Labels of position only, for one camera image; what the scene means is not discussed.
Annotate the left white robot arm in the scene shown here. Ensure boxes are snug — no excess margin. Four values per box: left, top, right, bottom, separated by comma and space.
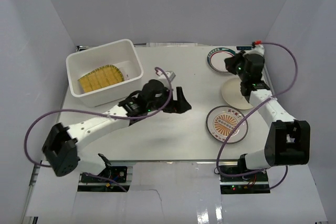
42, 80, 192, 182

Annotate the white plate orange sunburst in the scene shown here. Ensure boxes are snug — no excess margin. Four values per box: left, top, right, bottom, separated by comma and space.
206, 106, 249, 144

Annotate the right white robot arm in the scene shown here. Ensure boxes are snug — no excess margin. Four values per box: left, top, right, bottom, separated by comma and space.
224, 51, 310, 182

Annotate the purple cable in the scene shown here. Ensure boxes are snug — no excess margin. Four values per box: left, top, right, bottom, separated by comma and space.
216, 41, 299, 190
24, 66, 174, 167

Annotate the white plastic bin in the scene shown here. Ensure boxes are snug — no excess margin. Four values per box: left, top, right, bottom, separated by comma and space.
66, 39, 143, 108

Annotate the cream plain plate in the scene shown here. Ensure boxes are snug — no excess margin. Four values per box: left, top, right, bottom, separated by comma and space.
221, 78, 253, 110

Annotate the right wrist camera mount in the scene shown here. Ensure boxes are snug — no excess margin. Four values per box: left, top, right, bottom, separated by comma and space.
250, 40, 265, 57

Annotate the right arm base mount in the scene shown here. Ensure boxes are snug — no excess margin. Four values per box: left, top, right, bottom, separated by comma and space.
214, 168, 270, 195

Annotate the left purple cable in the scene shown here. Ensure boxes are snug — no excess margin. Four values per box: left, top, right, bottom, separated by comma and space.
24, 66, 174, 167

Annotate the blue label sticker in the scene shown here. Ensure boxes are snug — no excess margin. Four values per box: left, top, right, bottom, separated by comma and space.
236, 46, 252, 51

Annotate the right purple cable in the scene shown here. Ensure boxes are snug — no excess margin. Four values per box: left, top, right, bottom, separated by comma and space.
216, 41, 299, 190

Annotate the white plate with teal rim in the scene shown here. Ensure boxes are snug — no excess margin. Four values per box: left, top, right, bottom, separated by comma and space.
207, 47, 236, 74

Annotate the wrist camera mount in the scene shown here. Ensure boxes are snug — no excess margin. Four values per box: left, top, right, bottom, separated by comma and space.
250, 40, 265, 57
155, 67, 176, 82

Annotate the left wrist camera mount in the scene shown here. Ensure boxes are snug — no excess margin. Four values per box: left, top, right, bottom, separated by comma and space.
155, 67, 176, 82

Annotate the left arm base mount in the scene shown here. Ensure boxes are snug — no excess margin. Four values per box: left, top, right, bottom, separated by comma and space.
77, 166, 131, 193

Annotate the scoop-shaped woven bamboo tray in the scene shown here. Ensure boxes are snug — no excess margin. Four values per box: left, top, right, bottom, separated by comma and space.
78, 65, 124, 93

